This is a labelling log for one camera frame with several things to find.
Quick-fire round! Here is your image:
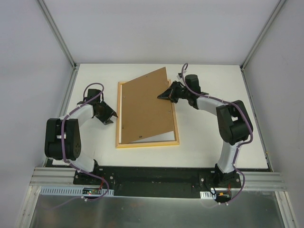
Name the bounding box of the yellow wooden picture frame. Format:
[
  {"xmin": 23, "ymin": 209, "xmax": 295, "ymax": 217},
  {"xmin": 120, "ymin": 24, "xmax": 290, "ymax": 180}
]
[{"xmin": 115, "ymin": 82, "xmax": 180, "ymax": 149}]

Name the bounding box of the brown backing board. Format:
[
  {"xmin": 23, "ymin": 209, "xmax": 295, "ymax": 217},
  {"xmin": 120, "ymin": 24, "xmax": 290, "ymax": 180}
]
[{"xmin": 121, "ymin": 67, "xmax": 174, "ymax": 143}]

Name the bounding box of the street photo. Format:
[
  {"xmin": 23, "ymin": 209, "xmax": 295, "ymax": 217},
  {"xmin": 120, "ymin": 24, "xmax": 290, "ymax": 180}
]
[{"xmin": 119, "ymin": 83, "xmax": 176, "ymax": 144}]

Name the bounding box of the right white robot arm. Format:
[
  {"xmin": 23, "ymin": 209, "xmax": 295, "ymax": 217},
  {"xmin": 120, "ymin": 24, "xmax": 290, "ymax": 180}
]
[{"xmin": 157, "ymin": 74, "xmax": 253, "ymax": 188}]

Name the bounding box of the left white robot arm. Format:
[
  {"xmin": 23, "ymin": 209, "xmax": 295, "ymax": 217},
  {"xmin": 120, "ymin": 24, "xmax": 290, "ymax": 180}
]
[{"xmin": 44, "ymin": 89, "xmax": 118, "ymax": 185}]

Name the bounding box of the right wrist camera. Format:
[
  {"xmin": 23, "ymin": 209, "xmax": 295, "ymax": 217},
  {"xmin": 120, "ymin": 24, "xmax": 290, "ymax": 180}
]
[{"xmin": 177, "ymin": 74, "xmax": 182, "ymax": 81}]

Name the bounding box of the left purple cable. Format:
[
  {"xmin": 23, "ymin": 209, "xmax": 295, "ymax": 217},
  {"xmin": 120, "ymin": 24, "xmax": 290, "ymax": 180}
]
[{"xmin": 40, "ymin": 83, "xmax": 110, "ymax": 210}]

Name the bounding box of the purple cable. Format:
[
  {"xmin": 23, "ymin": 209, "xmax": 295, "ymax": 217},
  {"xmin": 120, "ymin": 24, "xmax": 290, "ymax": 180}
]
[
  {"xmin": 181, "ymin": 63, "xmax": 253, "ymax": 209},
  {"xmin": 40, "ymin": 83, "xmax": 110, "ymax": 210}
]

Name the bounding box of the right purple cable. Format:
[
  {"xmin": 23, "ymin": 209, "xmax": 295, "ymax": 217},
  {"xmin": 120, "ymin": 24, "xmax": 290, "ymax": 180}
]
[{"xmin": 181, "ymin": 63, "xmax": 253, "ymax": 209}]

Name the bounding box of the left white cable duct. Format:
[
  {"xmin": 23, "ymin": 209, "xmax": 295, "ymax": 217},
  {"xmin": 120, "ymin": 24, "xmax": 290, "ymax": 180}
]
[{"xmin": 40, "ymin": 187, "xmax": 114, "ymax": 197}]

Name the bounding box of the white cable duct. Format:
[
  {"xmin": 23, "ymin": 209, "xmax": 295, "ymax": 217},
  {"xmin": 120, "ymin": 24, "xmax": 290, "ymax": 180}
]
[
  {"xmin": 40, "ymin": 187, "xmax": 114, "ymax": 197},
  {"xmin": 200, "ymin": 191, "xmax": 217, "ymax": 200}
]

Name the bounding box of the left aluminium corner post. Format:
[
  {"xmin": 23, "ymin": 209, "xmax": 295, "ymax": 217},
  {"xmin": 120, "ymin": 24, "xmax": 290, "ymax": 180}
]
[{"xmin": 36, "ymin": 0, "xmax": 77, "ymax": 69}]

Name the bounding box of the aluminium corner post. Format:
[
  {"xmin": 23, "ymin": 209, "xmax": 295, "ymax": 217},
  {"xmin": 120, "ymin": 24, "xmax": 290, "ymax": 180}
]
[
  {"xmin": 36, "ymin": 0, "xmax": 77, "ymax": 69},
  {"xmin": 240, "ymin": 0, "xmax": 288, "ymax": 72}
]

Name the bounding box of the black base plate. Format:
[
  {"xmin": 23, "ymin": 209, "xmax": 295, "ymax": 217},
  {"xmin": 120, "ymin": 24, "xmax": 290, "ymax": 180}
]
[{"xmin": 73, "ymin": 166, "xmax": 241, "ymax": 199}]

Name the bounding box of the right white cable duct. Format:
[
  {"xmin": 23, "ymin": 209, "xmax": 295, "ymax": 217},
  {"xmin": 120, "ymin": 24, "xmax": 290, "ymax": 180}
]
[{"xmin": 200, "ymin": 191, "xmax": 217, "ymax": 200}]

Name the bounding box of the aluminium front rail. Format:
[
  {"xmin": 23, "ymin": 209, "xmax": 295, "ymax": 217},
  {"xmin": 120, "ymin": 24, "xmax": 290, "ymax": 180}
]
[{"xmin": 30, "ymin": 167, "xmax": 287, "ymax": 191}]

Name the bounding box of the right aluminium corner post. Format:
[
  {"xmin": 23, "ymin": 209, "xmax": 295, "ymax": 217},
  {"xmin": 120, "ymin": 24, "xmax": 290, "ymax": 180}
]
[{"xmin": 240, "ymin": 0, "xmax": 288, "ymax": 72}]

